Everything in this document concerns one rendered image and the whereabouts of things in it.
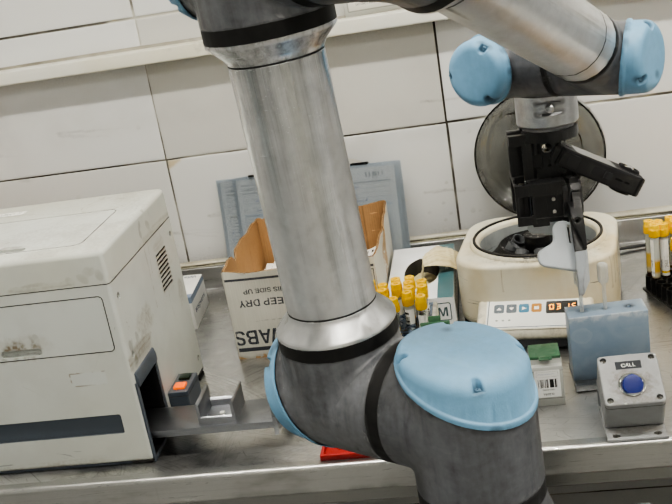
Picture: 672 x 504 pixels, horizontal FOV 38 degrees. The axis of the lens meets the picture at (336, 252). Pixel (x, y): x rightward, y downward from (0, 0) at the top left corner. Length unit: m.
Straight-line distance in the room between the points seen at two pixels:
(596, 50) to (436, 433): 0.40
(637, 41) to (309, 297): 0.41
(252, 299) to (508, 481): 0.76
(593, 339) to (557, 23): 0.53
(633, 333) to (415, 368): 0.55
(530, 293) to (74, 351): 0.65
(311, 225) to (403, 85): 0.92
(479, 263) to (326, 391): 0.62
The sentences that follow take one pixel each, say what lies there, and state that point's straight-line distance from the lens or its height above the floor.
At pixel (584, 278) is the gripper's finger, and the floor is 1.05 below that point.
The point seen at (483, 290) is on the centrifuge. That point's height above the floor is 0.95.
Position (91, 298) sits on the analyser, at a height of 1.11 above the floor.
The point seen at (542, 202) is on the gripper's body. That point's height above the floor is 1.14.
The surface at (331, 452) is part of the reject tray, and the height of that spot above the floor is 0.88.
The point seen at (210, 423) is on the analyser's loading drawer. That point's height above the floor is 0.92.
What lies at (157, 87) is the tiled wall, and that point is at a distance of 1.83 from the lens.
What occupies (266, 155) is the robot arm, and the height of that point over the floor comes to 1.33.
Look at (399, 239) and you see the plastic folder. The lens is 1.77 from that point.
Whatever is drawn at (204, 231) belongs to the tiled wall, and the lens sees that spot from 1.88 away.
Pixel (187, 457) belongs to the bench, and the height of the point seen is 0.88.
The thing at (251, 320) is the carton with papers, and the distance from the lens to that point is 1.55.
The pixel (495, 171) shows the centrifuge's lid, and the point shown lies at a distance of 1.74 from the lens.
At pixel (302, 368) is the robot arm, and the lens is 0.91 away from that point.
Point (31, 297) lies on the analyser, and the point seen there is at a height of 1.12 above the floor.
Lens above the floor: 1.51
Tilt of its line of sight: 19 degrees down
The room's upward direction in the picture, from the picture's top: 10 degrees counter-clockwise
